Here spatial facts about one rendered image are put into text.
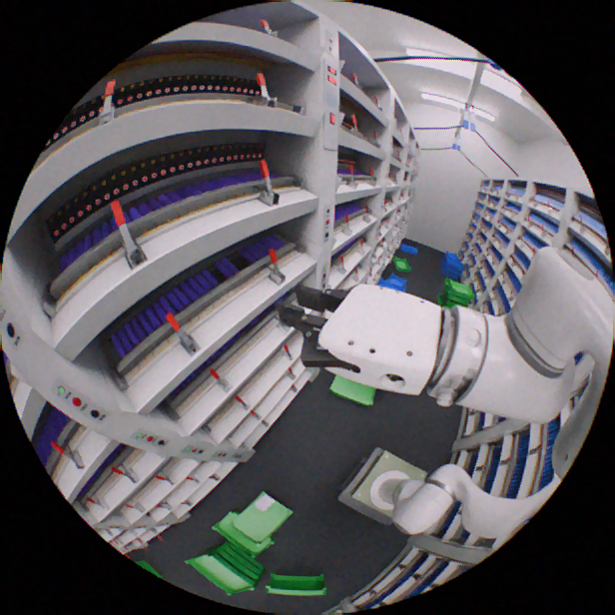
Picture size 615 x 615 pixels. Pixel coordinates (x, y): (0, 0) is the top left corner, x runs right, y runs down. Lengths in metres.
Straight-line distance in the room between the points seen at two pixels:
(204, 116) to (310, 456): 1.37
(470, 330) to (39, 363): 0.46
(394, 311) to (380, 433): 1.19
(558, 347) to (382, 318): 0.14
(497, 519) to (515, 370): 0.41
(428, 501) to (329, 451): 0.80
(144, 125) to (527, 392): 0.44
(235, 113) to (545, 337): 0.42
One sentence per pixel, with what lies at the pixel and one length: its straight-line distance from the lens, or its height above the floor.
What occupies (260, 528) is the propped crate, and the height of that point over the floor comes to 0.06.
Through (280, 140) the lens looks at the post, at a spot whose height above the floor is 1.31.
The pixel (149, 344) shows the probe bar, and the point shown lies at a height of 1.00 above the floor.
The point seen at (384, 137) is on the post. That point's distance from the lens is 1.19.
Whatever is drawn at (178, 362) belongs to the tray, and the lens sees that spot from 0.39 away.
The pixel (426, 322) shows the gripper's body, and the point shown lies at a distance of 0.16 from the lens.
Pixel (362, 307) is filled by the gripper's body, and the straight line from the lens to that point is 0.17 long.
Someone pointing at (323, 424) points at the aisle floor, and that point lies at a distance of 1.25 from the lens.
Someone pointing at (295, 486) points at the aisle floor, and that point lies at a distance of 1.25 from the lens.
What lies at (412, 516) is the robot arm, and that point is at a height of 0.76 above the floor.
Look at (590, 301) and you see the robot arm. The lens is 0.15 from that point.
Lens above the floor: 1.23
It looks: 44 degrees down
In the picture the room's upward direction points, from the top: straight up
